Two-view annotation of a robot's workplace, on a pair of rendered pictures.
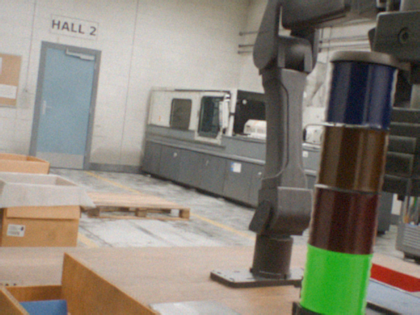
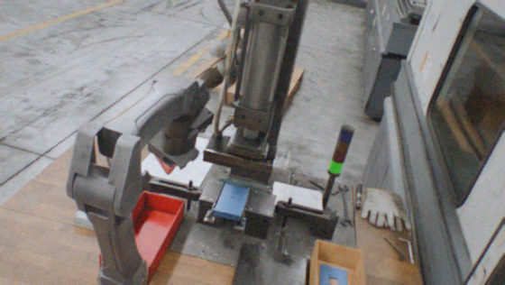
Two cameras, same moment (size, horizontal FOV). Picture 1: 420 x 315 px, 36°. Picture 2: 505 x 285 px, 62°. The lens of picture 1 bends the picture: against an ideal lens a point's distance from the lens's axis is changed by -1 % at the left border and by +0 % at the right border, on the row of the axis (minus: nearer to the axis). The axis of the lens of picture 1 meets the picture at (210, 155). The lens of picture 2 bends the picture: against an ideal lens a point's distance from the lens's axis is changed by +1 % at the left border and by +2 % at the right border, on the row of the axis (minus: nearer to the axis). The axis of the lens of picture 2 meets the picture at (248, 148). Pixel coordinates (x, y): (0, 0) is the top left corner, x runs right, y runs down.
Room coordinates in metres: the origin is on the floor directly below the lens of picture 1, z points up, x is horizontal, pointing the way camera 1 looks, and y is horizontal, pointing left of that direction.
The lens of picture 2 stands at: (1.35, 0.37, 1.69)
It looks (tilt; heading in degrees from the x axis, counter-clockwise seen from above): 30 degrees down; 219
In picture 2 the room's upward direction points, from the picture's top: 10 degrees clockwise
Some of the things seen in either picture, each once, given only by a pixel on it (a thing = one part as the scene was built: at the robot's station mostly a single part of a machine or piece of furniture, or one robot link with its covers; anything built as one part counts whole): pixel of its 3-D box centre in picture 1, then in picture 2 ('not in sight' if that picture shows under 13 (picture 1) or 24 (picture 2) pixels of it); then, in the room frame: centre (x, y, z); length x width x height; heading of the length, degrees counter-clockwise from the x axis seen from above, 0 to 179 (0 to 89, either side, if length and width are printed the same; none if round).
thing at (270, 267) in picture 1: (272, 256); not in sight; (1.05, -0.12, 0.94); 0.20 x 0.07 x 0.08; 123
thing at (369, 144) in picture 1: (352, 157); (343, 144); (0.36, -0.08, 1.14); 0.04 x 0.04 x 0.03
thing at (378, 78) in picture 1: (359, 96); (345, 133); (0.36, -0.08, 1.17); 0.04 x 0.04 x 0.03
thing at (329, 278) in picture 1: (335, 278); (335, 165); (0.36, -0.08, 1.07); 0.04 x 0.04 x 0.03
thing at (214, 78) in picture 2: not in sight; (230, 67); (0.46, -0.47, 1.25); 0.19 x 0.07 x 0.19; 123
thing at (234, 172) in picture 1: (242, 168); not in sight; (9.99, -0.52, 0.49); 5.51 x 1.02 x 0.97; 30
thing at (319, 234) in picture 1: (344, 218); (339, 155); (0.36, -0.08, 1.10); 0.04 x 0.04 x 0.03
